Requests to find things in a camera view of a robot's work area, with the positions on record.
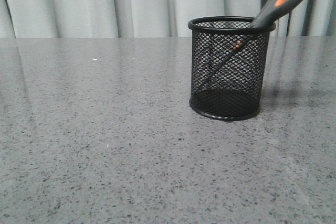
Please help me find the black mesh pen cup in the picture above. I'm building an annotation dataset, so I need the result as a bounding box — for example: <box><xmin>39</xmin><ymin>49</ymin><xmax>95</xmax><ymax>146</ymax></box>
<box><xmin>188</xmin><ymin>16</ymin><xmax>276</xmax><ymax>122</ymax></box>

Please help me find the grey pleated curtain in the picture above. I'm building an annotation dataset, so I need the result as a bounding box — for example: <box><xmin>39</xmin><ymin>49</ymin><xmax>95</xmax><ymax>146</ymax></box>
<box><xmin>0</xmin><ymin>0</ymin><xmax>336</xmax><ymax>38</ymax></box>

